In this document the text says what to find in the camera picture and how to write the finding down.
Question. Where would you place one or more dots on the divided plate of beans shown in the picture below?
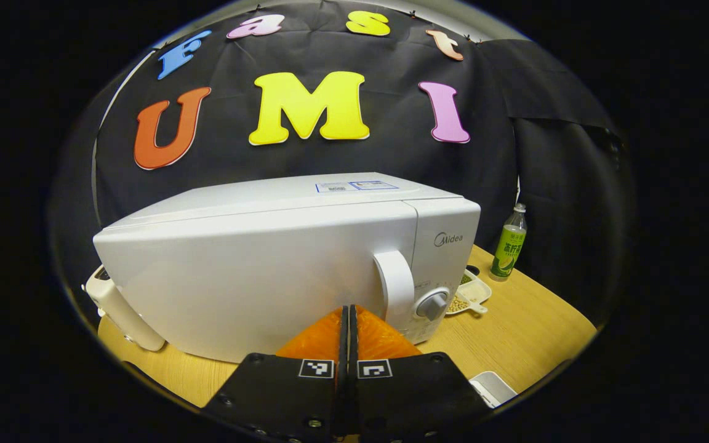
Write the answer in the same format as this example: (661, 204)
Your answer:
(474, 292)

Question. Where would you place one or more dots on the white microwave oven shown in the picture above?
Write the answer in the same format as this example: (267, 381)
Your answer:
(237, 271)

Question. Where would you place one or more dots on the green label drink bottle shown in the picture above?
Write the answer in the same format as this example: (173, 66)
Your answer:
(507, 252)

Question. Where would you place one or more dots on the white toaster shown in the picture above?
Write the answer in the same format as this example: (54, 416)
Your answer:
(124, 314)

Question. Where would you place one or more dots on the black backdrop cloth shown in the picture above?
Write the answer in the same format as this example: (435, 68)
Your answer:
(391, 154)

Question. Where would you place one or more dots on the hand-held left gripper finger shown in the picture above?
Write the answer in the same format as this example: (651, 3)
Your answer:
(342, 394)
(355, 394)

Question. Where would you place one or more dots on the small white rectangular dish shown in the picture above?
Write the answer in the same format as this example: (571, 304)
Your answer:
(493, 387)

